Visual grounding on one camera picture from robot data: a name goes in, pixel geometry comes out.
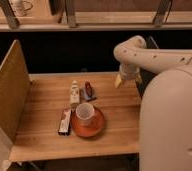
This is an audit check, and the red-brown plate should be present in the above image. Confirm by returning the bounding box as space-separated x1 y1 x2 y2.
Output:
70 107 105 138

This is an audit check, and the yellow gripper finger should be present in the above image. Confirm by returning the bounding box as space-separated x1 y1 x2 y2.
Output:
135 75 142 84
115 74 123 88

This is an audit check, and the clear plastic cup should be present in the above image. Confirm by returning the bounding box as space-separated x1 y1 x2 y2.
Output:
75 103 95 126

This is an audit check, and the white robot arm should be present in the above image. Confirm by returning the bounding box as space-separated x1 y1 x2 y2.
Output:
113 35 192 171

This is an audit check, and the wooden shelf rail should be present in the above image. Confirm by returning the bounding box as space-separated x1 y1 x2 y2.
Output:
0 11 192 32

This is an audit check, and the wooden side panel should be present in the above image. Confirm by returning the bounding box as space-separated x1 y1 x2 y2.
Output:
0 40 30 146

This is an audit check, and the dark rectangular box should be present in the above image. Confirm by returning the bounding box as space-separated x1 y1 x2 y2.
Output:
58 109 71 135

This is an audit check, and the white mug on shelf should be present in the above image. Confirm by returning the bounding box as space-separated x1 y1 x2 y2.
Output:
12 0 26 17

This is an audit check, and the white bottle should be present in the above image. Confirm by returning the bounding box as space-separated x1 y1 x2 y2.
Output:
70 80 80 106

